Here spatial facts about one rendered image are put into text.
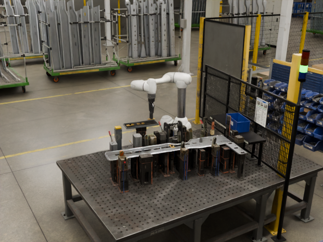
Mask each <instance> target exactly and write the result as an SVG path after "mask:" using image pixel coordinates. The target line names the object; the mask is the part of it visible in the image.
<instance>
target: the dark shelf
mask: <svg viewBox="0 0 323 242"><path fill-rule="evenodd" d="M210 118H211V119H212V118H215V122H217V123H218V124H219V125H221V126H222V127H224V128H225V129H226V115H225V114H218V115H210ZM230 132H231V133H232V129H231V128H230ZM238 135H241V136H243V137H244V142H245V143H247V144H248V145H252V144H258V143H265V142H266V139H264V138H262V137H261V136H259V135H258V134H256V133H254V132H253V131H251V130H249V132H243V133H238Z"/></svg>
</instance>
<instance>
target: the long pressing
mask: <svg viewBox="0 0 323 242"><path fill-rule="evenodd" d="M213 137H216V138H217V140H216V143H217V144H218V145H225V143H231V141H230V140H229V139H227V138H226V137H224V136H223V135H215V136H208V137H202V143H200V142H199V139H200V138H195V139H190V140H189V141H188V142H185V144H189V145H185V147H186V148H187V149H191V148H204V147H210V146H211V145H212V140H213ZM193 143H196V144H193ZM169 145H173V146H175V145H181V143H179V144H174V143H165V144H159V145H149V146H143V147H136V148H130V149H123V151H124V153H130V152H132V153H131V154H125V156H126V157H127V158H133V157H139V155H142V154H148V153H151V154H152V155H154V154H160V153H166V152H172V151H178V150H180V147H181V146H175V148H171V147H169V148H162V147H168V146H169ZM155 148H160V149H156V150H154V149H155ZM149 149H150V151H145V150H149ZM120 151H121V150H117V151H111V152H106V153H105V157H106V158H107V160H108V161H115V160H118V156H116V155H117V154H119V153H120ZM136 151H141V152H137V153H135V152H136Z"/></svg>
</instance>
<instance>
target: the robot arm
mask: <svg viewBox="0 0 323 242"><path fill-rule="evenodd" d="M191 80H192V78H191V76H190V75H189V74H187V73H180V72H169V73H166V74H165V75H164V76H163V77H162V78H160V79H153V78H149V79H148V80H146V81H143V80H135V81H132V82H131V88H132V89H134V90H137V91H146V92H147V94H148V102H149V118H150V119H153V113H154V103H153V102H154V101H155V97H156V88H157V86H156V84H163V83H168V82H170V83H176V86H177V117H176V118H175V120H173V119H172V117H170V116H168V115H165V116H163V117H162V118H161V120H160V123H161V127H162V129H163V125H164V123H165V122H167V123H168V124H169V123H177V122H178V121H181V122H182V123H183V125H185V126H186V129H187V130H188V129H189V128H191V124H190V122H188V120H187V117H186V116H185V112H186V88H187V85H189V84H190V83H191Z"/></svg>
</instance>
